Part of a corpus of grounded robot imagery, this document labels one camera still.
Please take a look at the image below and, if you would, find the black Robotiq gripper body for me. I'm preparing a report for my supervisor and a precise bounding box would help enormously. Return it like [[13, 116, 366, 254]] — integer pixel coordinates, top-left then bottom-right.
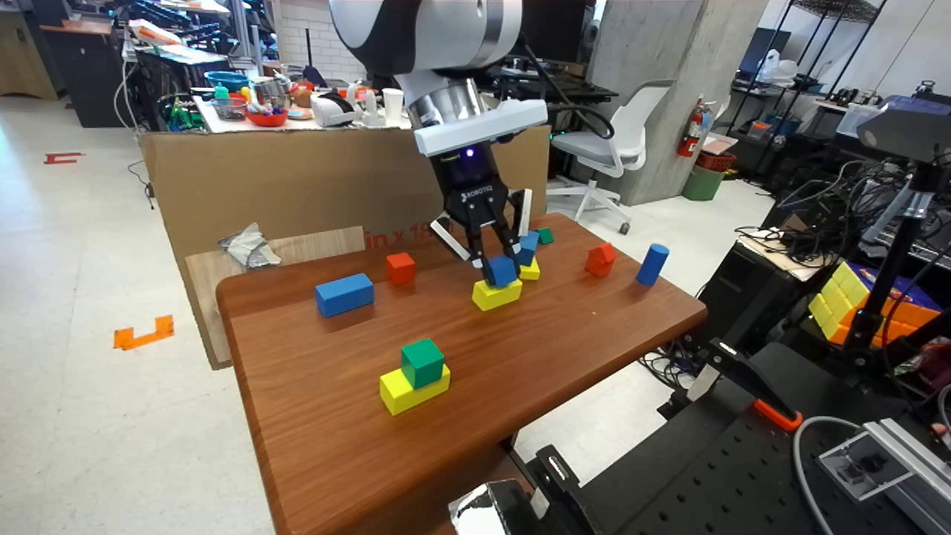
[[431, 143, 514, 229]]

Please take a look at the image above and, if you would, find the blue wooden cube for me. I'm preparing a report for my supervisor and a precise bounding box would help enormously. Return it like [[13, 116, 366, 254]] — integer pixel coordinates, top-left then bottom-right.
[[480, 253, 523, 291]]

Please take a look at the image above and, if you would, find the yellow rectangular wooden block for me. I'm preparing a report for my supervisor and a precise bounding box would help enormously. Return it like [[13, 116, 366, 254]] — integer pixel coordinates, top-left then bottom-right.
[[470, 277, 525, 314]]

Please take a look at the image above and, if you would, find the long blue rectangular block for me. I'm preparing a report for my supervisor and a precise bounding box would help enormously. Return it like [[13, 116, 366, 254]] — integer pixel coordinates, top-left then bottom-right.
[[311, 269, 377, 321]]

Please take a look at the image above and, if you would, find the yellow stepped wooden block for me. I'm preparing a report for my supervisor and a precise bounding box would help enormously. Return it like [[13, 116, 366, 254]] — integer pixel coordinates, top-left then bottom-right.
[[377, 360, 455, 418]]

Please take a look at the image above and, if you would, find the yellow foam block stack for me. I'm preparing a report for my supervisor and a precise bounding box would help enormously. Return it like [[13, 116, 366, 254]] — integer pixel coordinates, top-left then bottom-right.
[[804, 259, 874, 345]]

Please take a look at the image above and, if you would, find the grey gripper side plate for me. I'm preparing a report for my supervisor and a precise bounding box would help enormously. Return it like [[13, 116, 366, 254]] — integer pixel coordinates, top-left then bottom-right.
[[514, 187, 538, 239]]

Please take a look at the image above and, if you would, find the orange wooden cube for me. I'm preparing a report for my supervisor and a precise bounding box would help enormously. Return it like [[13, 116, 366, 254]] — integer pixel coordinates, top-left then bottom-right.
[[382, 248, 418, 291], [581, 239, 618, 278]]

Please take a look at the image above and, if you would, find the green wooden cube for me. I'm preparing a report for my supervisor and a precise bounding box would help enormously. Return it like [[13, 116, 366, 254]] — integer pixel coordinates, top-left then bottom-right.
[[397, 336, 447, 392]]

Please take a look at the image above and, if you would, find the blue wooden cylinder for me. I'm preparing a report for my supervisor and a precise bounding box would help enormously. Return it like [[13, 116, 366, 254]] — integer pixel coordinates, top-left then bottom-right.
[[633, 239, 670, 291]]

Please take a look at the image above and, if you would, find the white office chair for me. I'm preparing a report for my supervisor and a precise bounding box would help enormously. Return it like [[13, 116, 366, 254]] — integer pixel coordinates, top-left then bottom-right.
[[547, 82, 675, 238]]

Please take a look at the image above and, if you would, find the large cardboard box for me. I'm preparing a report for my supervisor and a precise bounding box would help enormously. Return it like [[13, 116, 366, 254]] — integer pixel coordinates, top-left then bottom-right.
[[143, 125, 553, 263]]

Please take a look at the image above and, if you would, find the green bin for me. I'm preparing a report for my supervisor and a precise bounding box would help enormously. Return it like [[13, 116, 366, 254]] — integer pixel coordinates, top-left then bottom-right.
[[679, 162, 724, 205]]

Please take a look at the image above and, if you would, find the red fire extinguisher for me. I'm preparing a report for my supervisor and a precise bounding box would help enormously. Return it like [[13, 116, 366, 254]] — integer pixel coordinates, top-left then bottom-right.
[[675, 94, 718, 161]]

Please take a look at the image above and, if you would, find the red bowl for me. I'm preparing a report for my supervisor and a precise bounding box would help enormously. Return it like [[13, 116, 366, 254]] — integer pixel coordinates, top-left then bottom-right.
[[244, 104, 291, 131]]

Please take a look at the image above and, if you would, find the reddish brown box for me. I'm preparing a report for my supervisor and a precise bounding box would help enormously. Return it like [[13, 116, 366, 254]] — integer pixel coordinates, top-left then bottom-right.
[[694, 131, 739, 175]]

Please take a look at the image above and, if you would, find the crumpled grey cloth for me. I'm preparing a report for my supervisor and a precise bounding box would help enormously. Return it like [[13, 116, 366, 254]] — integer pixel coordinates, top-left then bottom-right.
[[217, 220, 284, 272]]

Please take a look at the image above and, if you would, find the dark side cabinet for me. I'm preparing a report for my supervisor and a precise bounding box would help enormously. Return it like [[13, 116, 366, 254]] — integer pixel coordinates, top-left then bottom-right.
[[694, 232, 843, 363]]

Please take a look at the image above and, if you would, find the black perforated breadboard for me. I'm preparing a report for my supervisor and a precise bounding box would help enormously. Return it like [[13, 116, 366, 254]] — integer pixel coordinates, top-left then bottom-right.
[[575, 339, 951, 535]]

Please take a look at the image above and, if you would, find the dark wooden cabinet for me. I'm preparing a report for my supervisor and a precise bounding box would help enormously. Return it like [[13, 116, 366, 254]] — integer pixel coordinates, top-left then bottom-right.
[[37, 13, 131, 131]]

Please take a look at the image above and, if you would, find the orange flat pad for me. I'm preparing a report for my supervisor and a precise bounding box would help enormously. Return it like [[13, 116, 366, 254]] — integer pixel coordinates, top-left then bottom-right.
[[829, 291, 941, 349]]

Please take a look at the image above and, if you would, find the grey box on stand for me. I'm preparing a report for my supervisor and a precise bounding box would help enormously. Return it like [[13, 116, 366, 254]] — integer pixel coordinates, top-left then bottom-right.
[[854, 91, 951, 167]]

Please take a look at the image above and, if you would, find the white box with lens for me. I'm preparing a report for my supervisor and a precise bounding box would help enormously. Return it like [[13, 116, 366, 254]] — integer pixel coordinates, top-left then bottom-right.
[[816, 428, 915, 501]]

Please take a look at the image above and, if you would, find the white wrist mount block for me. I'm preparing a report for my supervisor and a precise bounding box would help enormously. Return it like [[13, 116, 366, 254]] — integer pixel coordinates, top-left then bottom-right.
[[409, 97, 550, 161]]

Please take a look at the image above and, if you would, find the black clamp orange handle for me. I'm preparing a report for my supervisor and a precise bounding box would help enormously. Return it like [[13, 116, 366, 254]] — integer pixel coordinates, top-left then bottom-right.
[[679, 336, 808, 436]]

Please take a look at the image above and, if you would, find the black cable bundle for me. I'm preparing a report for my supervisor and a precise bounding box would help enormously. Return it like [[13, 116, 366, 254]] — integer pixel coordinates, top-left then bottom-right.
[[776, 158, 917, 262]]

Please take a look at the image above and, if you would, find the grey looping cable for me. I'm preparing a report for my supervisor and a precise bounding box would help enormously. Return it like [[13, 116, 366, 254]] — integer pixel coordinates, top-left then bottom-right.
[[788, 412, 878, 535]]

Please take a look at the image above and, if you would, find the metal wire shelf rack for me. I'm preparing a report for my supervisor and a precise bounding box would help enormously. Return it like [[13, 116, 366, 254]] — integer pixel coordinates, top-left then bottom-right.
[[724, 0, 951, 131]]

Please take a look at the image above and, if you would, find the white aluminium rail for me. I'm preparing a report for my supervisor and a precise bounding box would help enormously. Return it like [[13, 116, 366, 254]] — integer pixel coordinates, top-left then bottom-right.
[[857, 412, 951, 535]]

